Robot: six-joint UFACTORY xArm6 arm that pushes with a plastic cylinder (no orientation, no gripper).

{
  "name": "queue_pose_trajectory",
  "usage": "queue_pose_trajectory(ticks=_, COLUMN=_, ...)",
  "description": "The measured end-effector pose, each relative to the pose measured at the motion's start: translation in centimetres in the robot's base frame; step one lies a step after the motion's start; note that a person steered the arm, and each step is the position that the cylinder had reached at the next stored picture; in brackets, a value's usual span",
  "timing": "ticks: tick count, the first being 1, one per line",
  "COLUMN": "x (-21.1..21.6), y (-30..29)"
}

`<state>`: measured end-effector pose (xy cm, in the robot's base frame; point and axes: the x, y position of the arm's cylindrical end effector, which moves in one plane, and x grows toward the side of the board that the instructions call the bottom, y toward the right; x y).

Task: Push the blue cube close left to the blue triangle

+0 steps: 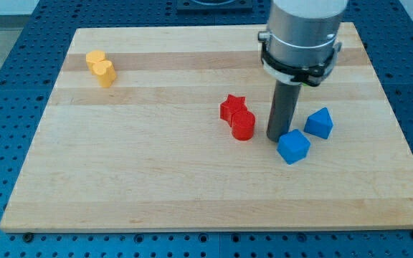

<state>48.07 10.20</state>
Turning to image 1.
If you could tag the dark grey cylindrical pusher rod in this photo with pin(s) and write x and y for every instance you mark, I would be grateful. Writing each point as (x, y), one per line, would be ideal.
(284, 100)

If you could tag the yellow hexagon block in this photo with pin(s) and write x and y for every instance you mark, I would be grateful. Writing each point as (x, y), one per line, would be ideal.
(94, 57)

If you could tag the yellow heart block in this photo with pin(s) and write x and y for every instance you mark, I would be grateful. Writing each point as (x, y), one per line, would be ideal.
(105, 73)

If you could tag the red star block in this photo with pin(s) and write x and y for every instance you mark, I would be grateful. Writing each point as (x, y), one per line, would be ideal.
(231, 106)

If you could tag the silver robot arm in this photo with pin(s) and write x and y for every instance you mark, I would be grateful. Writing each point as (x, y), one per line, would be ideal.
(298, 47)

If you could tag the blue triangle block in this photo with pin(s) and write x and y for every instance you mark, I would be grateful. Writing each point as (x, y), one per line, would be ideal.
(319, 123)

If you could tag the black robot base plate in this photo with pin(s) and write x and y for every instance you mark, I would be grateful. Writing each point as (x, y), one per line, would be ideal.
(213, 5)

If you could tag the wooden board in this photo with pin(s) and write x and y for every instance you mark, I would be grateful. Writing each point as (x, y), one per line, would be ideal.
(151, 153)

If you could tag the red cylinder block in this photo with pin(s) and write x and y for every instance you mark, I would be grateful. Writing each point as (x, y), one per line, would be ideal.
(243, 125)

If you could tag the blue cube block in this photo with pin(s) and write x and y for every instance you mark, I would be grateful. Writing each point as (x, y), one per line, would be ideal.
(293, 146)

